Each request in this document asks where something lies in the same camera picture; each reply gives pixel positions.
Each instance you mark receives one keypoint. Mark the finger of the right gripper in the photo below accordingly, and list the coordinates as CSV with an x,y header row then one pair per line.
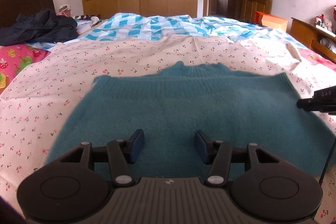
x,y
323,100

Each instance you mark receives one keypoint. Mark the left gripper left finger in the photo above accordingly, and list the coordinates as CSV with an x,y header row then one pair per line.
x,y
121,153

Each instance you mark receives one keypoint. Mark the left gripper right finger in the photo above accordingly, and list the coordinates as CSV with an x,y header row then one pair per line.
x,y
217,154

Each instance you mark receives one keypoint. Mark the blue fuzzy flower sweater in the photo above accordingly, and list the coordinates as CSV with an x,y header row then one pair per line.
x,y
170,106

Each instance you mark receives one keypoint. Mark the wooden side cabinet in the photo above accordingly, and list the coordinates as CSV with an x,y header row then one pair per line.
x,y
310,36

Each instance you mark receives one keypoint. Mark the plush toys on cabinet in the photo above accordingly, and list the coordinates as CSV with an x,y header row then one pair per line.
x,y
323,22

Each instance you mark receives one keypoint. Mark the orange box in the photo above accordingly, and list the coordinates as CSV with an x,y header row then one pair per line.
x,y
271,21

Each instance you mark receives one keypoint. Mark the white cherry print sheet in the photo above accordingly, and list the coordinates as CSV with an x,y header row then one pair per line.
x,y
38,101

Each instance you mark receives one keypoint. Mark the blue white checkered quilt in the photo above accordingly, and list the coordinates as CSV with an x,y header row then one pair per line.
x,y
154,28

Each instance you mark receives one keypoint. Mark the pink cartoon print blanket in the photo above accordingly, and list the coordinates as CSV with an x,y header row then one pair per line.
x,y
15,58

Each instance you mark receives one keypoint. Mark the dark navy jacket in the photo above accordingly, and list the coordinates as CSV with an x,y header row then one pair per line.
x,y
44,27

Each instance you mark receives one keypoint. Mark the pink cup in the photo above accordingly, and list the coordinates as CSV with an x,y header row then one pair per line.
x,y
64,10

